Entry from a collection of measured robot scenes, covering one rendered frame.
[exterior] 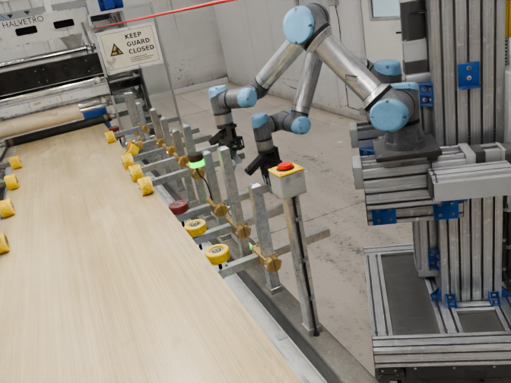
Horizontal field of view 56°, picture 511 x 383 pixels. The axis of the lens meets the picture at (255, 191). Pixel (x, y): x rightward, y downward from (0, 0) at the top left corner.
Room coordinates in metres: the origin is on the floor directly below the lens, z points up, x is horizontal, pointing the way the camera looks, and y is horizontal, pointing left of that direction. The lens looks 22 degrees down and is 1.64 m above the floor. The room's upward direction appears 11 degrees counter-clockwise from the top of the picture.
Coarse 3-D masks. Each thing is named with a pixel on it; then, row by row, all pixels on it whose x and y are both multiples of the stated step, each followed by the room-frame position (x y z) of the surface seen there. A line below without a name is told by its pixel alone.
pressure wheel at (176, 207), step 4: (180, 200) 1.89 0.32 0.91; (184, 200) 1.88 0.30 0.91; (172, 204) 1.86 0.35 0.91; (176, 204) 1.85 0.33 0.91; (180, 204) 1.84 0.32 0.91; (184, 204) 1.83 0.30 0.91; (172, 208) 1.82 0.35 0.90; (176, 208) 1.82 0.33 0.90; (180, 208) 1.82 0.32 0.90; (184, 208) 1.83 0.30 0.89; (188, 208) 1.85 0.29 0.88; (172, 212) 1.82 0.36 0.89; (176, 212) 1.82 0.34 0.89; (180, 212) 1.82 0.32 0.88; (184, 212) 1.82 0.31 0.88; (184, 224) 1.85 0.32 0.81
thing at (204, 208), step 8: (264, 184) 2.00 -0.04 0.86; (240, 192) 1.96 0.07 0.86; (248, 192) 1.95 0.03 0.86; (264, 192) 1.97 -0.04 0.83; (224, 200) 1.91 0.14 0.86; (240, 200) 1.93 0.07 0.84; (192, 208) 1.88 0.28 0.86; (200, 208) 1.87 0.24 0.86; (208, 208) 1.88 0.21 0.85; (176, 216) 1.83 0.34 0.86; (184, 216) 1.84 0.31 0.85; (192, 216) 1.86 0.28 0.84
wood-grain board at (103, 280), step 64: (64, 192) 2.33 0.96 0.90; (128, 192) 2.14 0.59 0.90; (0, 256) 1.69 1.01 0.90; (64, 256) 1.57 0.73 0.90; (128, 256) 1.47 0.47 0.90; (192, 256) 1.38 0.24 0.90; (0, 320) 1.22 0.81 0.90; (64, 320) 1.16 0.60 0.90; (128, 320) 1.09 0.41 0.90; (192, 320) 1.04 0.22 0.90
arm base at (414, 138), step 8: (416, 120) 1.62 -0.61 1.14; (408, 128) 1.61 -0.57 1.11; (416, 128) 1.61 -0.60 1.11; (384, 136) 1.69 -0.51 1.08; (392, 136) 1.64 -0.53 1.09; (400, 136) 1.61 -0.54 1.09; (408, 136) 1.60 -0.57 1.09; (416, 136) 1.60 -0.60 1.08; (424, 136) 1.63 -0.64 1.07; (384, 144) 1.66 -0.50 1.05; (392, 144) 1.62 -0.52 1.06; (400, 144) 1.60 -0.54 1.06; (408, 144) 1.59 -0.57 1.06; (416, 144) 1.59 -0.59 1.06; (424, 144) 1.61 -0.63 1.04
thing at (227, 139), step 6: (222, 126) 1.89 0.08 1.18; (228, 126) 1.88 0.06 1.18; (234, 126) 1.89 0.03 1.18; (222, 132) 1.92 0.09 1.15; (228, 132) 1.89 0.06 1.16; (234, 132) 1.89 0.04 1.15; (222, 138) 1.93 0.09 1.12; (228, 138) 1.89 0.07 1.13; (234, 138) 1.88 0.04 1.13; (240, 138) 1.91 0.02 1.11; (222, 144) 1.91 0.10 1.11; (228, 144) 1.89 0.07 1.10; (234, 144) 1.89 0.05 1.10; (240, 144) 1.90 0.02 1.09; (234, 150) 1.89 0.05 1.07
